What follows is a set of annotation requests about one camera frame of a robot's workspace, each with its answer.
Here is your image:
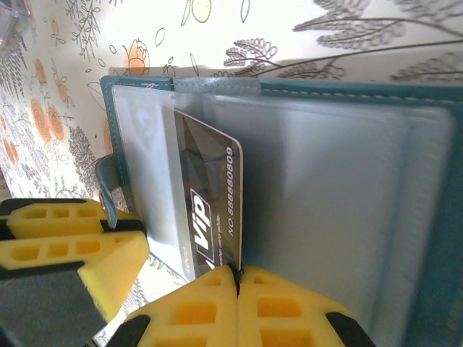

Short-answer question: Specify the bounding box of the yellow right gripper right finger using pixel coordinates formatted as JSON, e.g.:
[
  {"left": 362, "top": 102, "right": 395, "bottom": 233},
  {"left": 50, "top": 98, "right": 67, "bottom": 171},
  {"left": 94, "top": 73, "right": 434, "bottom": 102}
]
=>
[{"left": 239, "top": 265, "right": 377, "bottom": 347}]

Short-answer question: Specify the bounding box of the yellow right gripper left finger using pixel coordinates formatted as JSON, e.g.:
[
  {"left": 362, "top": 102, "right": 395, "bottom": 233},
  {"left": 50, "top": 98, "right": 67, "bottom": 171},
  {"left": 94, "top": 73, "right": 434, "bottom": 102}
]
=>
[{"left": 104, "top": 265, "right": 242, "bottom": 347}]

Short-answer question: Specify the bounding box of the black VIP card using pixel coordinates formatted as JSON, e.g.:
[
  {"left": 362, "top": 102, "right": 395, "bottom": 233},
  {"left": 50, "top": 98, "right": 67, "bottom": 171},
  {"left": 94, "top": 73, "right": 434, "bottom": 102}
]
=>
[{"left": 172, "top": 108, "right": 245, "bottom": 285}]

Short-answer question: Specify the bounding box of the teal leather card holder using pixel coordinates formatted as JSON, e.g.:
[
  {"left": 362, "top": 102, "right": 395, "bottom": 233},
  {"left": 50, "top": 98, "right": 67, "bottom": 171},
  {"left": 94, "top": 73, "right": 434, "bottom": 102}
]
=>
[{"left": 94, "top": 74, "right": 463, "bottom": 347}]

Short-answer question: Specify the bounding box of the clear acrylic card box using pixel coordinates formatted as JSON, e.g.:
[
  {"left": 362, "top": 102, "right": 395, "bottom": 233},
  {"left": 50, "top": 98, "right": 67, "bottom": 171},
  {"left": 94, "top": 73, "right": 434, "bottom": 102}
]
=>
[{"left": 0, "top": 0, "right": 32, "bottom": 41}]

